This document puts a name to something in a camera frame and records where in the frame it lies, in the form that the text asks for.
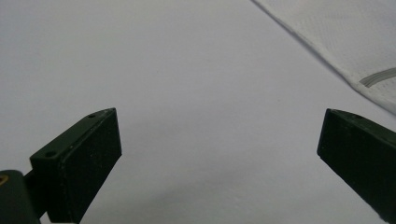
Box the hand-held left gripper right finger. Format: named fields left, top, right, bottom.
left=317, top=107, right=396, bottom=224

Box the white mesh garment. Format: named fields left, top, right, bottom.
left=250, top=0, right=396, bottom=116

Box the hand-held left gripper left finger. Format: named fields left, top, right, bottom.
left=23, top=107, right=122, bottom=224

